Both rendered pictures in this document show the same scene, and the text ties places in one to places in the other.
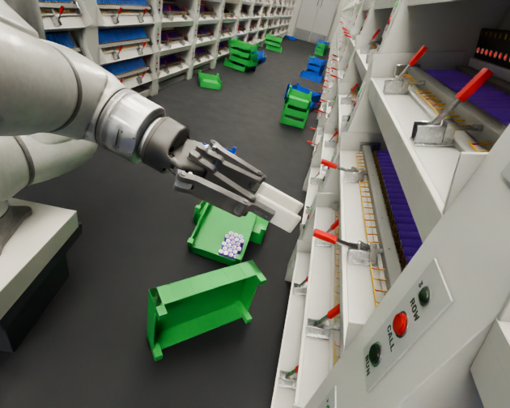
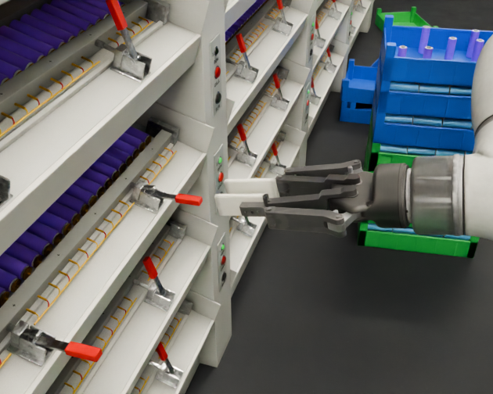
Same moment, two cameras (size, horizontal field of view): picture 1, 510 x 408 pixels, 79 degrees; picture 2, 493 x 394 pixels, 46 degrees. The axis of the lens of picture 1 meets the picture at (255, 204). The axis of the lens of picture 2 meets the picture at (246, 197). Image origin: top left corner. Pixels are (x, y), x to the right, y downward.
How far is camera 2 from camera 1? 99 cm
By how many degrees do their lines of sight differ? 109
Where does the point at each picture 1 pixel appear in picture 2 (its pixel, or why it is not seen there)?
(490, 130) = (105, 33)
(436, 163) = (157, 55)
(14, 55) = (483, 62)
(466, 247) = (212, 21)
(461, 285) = (217, 27)
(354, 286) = (172, 183)
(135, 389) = not seen: outside the picture
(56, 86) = (474, 98)
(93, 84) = (480, 139)
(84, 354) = not seen: outside the picture
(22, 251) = not seen: outside the picture
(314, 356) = (174, 280)
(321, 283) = (120, 360)
